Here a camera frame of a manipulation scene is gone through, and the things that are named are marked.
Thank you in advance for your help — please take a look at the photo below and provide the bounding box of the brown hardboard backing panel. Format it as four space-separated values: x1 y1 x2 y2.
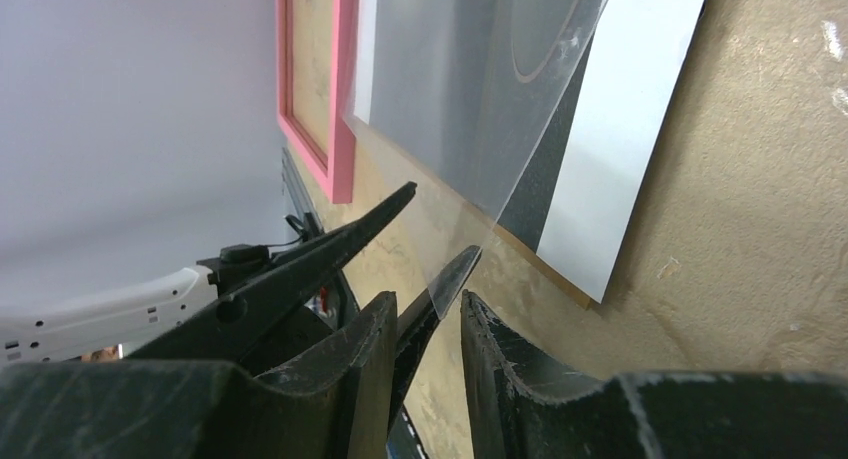
351 117 593 310

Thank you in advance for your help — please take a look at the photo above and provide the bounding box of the pink picture frame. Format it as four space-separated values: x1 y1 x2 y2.
275 0 358 204

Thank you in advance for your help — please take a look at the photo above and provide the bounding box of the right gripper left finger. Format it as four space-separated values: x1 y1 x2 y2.
1 292 397 458

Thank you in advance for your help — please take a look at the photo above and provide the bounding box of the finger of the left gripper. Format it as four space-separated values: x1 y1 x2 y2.
131 182 417 362
389 245 481 429

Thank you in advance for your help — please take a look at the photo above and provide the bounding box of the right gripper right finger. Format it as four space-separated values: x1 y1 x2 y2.
461 291 847 458

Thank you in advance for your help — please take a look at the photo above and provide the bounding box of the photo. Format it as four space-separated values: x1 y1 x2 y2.
352 0 713 305

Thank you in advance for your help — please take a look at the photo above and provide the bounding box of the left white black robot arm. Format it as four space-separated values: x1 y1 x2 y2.
1 183 440 444

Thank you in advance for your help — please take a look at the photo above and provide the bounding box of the clear acrylic glazing sheet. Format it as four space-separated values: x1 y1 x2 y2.
346 0 608 286

